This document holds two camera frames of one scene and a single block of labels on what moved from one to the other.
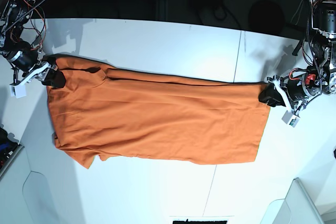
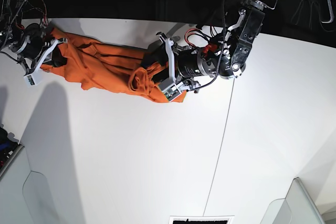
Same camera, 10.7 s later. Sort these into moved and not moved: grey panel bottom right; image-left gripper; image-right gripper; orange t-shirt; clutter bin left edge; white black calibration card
Moved: image-left gripper; orange t-shirt; image-right gripper
Not moved: clutter bin left edge; grey panel bottom right; white black calibration card
